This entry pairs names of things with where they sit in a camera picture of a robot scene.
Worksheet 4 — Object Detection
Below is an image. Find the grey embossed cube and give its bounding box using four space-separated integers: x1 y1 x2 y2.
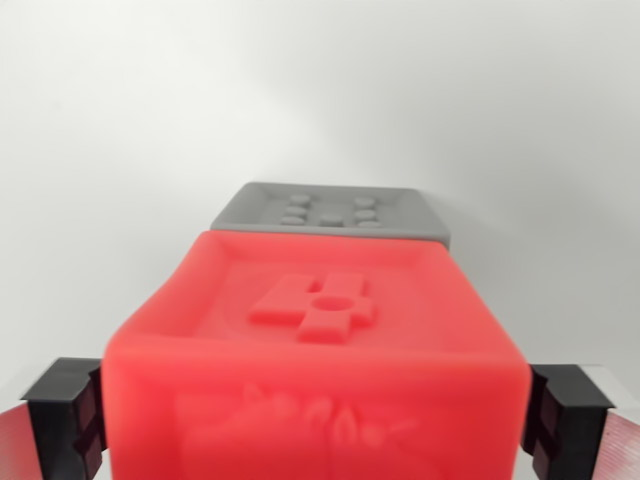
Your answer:
209 181 454 250

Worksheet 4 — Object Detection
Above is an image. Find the gripper left finger with silver black pad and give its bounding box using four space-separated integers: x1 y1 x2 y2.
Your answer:
0 357 107 480

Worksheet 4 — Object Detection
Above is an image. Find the red embossed cube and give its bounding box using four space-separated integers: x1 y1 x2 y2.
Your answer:
101 229 532 480

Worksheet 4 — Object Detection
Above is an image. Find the gripper right finger with silver black pad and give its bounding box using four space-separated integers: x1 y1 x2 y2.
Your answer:
519 363 640 480

